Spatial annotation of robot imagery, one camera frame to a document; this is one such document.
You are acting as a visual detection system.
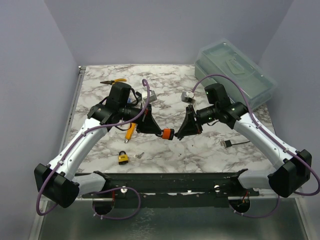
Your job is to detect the aluminium rail frame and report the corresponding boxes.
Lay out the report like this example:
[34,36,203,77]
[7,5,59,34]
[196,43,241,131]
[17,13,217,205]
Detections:
[27,65,311,240]

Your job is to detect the yellow utility knife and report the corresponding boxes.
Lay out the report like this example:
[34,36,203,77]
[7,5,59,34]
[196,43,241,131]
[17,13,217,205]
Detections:
[124,123,137,144]

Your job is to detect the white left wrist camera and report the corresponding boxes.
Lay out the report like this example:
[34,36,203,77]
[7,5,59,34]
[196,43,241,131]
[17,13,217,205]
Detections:
[141,90,157,103]

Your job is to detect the silver padlock keys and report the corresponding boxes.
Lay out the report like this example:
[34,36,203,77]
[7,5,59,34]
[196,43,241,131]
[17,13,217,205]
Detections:
[134,152,145,159]

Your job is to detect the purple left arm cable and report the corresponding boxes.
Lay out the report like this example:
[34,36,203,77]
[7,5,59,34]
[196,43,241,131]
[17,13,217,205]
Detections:
[35,78,151,221]

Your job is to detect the yellow padlock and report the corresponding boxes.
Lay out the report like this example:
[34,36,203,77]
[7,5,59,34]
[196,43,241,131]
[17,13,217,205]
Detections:
[118,150,129,165]

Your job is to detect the orange padlock with keys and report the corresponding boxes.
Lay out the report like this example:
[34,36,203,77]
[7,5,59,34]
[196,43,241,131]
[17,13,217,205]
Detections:
[156,128,175,141]

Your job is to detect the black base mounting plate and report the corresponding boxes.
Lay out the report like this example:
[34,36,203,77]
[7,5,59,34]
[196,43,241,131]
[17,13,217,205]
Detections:
[82,172,261,209]

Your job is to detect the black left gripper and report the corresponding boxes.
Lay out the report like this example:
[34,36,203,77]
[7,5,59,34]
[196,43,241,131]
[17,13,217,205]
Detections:
[119,101,162,134]

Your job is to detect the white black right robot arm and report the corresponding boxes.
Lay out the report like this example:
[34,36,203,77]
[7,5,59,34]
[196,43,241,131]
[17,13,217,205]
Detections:
[175,83,312,198]

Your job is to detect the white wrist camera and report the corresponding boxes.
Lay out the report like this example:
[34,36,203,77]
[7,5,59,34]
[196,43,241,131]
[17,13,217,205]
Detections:
[141,90,157,103]
[180,91,196,105]

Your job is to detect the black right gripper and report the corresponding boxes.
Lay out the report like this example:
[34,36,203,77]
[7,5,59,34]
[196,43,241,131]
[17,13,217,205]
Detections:
[177,104,219,137]

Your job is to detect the clear green plastic toolbox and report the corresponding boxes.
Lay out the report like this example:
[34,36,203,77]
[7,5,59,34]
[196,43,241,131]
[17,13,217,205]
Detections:
[194,39,277,110]

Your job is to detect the yellow handled pliers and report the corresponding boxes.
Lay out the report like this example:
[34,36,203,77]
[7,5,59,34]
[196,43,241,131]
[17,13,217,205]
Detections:
[100,78,127,85]

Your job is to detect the black usb cable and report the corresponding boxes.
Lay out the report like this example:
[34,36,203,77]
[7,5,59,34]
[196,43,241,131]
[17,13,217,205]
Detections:
[221,139,251,149]

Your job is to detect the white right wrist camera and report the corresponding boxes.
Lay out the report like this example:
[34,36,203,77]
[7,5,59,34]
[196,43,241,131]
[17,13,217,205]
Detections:
[180,91,196,105]

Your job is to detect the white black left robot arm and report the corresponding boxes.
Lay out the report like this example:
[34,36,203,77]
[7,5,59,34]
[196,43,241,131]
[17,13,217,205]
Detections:
[34,80,162,208]

